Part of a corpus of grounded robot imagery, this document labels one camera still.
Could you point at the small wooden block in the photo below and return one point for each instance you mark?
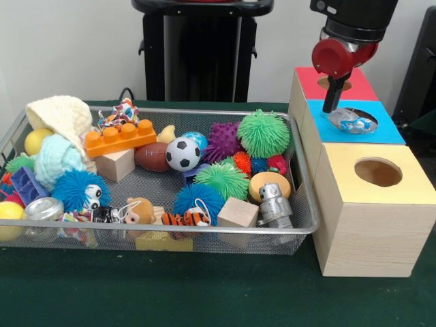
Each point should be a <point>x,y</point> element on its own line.
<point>237,212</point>
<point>114,165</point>

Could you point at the blue spiky ball with eyes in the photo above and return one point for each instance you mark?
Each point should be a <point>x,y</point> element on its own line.
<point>75,189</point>

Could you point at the purple toy block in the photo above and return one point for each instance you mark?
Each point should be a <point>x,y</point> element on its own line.
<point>191,175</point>

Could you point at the clear plastic packet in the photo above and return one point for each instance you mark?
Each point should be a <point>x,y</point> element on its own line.
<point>353,121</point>

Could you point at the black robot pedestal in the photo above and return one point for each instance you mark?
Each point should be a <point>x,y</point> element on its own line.
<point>197,54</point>

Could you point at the green spiky ball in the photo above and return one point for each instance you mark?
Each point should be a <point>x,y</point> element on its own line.
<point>223,180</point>

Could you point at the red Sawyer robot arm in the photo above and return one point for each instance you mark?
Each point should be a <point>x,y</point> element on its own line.
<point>354,17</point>

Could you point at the silver toy robot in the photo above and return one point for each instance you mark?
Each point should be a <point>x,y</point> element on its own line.
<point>274,204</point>

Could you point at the green furry ball with eyes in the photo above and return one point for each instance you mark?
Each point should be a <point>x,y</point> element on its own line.
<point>263,133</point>

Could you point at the silver metal can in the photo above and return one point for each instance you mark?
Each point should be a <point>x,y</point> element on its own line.
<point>43,208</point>

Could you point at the orange toy building block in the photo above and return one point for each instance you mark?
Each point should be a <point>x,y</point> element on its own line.
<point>121,138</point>

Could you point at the yellow smiley face ball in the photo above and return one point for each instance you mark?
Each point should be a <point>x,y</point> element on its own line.
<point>37,140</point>

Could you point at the black chair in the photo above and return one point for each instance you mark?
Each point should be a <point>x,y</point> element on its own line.
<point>419,68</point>

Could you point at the plain yellow ball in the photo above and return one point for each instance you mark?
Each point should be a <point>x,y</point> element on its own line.
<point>9,219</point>

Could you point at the toy hamburger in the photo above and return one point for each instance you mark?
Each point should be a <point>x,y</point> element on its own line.
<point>269,182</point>

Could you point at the dark green table cloth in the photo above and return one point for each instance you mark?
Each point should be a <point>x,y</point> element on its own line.
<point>204,293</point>

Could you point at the small brown basketball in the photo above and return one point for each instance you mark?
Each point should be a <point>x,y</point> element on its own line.
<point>151,157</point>

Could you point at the shallow clear mesh bin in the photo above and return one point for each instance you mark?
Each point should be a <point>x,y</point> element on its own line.
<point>303,228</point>

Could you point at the light teal knitted cloth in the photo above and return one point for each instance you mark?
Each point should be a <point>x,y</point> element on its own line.
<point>58,158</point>

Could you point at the black and white soccer ball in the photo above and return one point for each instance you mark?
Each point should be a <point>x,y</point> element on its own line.
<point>183,154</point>

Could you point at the cream knitted cloth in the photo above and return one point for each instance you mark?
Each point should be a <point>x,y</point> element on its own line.
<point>61,116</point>

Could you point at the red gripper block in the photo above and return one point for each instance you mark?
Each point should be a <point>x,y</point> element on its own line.
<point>339,58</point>

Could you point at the wooden box with three holes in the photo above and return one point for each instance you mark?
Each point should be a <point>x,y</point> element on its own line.
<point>368,231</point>

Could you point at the purple spiky ball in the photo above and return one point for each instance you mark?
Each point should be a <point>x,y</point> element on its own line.
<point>225,139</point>

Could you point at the globe print ball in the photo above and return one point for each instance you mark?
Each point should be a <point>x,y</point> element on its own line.
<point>199,139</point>

